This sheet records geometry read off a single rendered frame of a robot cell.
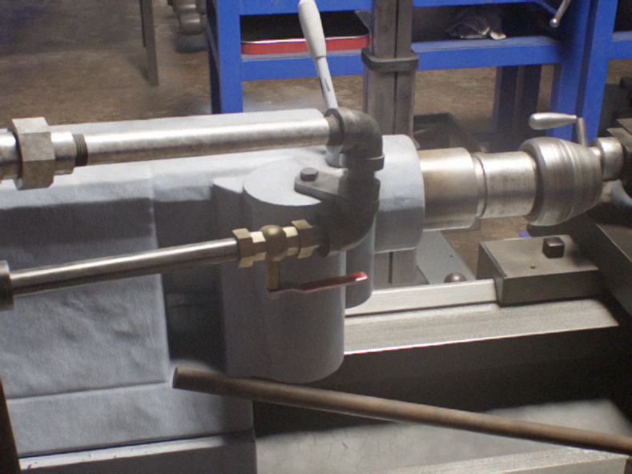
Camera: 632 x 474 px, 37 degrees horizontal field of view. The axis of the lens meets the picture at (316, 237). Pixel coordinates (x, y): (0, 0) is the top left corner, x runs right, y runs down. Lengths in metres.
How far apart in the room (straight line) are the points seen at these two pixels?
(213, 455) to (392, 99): 1.37
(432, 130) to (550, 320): 1.96
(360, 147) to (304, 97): 3.62
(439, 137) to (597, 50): 0.56
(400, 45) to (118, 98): 2.49
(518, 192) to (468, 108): 3.33
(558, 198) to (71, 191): 0.45
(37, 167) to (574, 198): 0.53
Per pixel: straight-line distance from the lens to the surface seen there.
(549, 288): 1.26
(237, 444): 0.86
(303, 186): 0.76
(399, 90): 2.11
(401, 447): 1.18
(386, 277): 2.28
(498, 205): 0.93
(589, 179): 0.95
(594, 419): 1.26
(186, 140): 0.66
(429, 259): 2.49
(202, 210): 0.82
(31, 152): 0.61
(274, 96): 4.35
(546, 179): 0.93
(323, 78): 0.83
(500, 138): 3.50
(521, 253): 1.28
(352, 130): 0.71
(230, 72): 2.68
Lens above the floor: 1.49
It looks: 29 degrees down
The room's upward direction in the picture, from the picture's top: straight up
